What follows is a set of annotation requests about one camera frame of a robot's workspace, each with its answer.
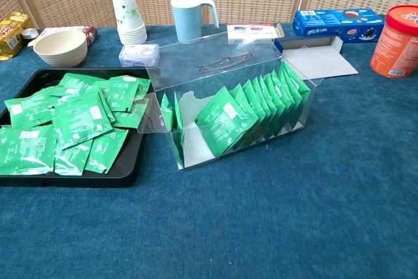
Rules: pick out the white and maroon food package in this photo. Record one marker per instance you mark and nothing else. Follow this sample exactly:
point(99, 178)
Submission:
point(89, 34)

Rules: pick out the white box red blue print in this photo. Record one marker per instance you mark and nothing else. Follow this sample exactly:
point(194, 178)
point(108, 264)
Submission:
point(251, 35)

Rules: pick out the cream bowl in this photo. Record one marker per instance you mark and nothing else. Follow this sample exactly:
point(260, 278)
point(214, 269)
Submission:
point(60, 48)

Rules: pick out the blue white carton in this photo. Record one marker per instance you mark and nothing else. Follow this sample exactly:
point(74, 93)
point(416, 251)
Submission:
point(320, 61)

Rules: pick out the gold biscuit pack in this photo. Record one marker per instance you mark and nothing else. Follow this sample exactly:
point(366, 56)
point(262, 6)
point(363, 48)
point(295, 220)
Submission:
point(11, 37)

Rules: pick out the blue table cloth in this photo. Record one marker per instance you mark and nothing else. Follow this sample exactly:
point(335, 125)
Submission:
point(228, 226)

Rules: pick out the clear plastic wipes pack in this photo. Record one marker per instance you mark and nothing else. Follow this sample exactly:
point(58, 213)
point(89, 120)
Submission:
point(138, 55)

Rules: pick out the small silver cap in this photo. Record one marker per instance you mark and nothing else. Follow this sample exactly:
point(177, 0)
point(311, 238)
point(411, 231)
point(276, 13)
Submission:
point(27, 33)

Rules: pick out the orange canister red lid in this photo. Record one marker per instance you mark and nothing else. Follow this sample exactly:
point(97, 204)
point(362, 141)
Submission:
point(395, 47)

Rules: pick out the floral paper cup stack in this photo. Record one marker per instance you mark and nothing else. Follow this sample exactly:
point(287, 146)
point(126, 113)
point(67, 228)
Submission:
point(129, 14)

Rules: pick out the black plastic tray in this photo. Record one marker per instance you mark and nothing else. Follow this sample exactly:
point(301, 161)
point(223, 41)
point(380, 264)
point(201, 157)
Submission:
point(130, 161)

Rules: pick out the blue cookie box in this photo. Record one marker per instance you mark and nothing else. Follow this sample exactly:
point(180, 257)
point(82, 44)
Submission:
point(326, 24)

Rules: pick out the clear acrylic storage box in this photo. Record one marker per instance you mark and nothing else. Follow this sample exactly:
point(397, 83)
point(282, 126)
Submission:
point(192, 148)

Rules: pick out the thin dark eyeglasses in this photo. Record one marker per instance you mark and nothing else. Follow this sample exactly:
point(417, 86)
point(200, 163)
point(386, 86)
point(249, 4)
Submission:
point(209, 66)

